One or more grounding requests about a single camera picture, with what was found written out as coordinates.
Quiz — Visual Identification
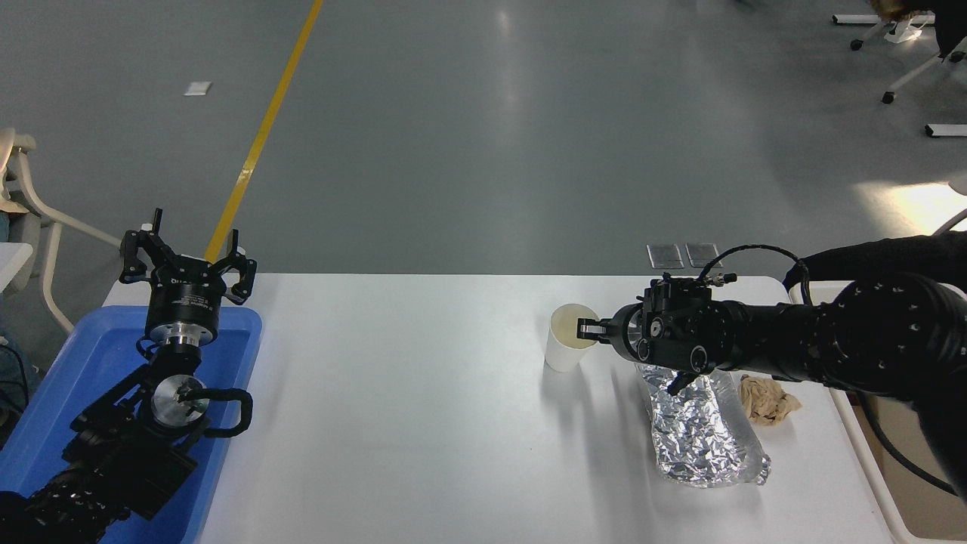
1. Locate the white paper cup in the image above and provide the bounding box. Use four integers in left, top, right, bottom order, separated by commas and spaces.
545, 304, 601, 373

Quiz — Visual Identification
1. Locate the white side table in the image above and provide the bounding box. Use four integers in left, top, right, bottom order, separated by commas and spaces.
0, 243, 36, 295

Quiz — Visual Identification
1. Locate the crumpled tan paper ball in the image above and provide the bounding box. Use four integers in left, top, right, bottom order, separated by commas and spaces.
738, 374, 802, 426

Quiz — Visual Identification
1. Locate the person seated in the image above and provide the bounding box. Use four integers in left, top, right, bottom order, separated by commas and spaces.
0, 210, 39, 448

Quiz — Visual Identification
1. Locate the white frame chair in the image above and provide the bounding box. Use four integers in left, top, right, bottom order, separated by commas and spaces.
0, 128, 122, 333

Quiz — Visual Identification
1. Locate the crumpled silver foil tray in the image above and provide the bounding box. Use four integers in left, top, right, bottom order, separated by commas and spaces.
637, 363, 772, 488

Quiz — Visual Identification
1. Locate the blue plastic tray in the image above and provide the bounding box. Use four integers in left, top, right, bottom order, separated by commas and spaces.
0, 305, 264, 544

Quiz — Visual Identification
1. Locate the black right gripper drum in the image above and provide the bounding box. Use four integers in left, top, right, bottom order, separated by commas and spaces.
604, 304, 637, 360

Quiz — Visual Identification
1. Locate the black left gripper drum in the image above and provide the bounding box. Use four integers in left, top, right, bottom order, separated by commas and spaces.
145, 255, 227, 330

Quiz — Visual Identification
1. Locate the yellow floor tape line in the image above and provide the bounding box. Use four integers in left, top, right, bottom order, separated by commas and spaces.
205, 0, 326, 264

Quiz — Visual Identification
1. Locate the white curved chair part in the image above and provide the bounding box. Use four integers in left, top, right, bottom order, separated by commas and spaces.
932, 175, 967, 236

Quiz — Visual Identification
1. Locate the large pale bin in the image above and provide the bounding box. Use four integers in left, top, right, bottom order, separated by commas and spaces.
789, 281, 967, 544

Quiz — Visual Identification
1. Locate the office chair with white base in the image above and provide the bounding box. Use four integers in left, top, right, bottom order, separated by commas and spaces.
850, 0, 967, 105

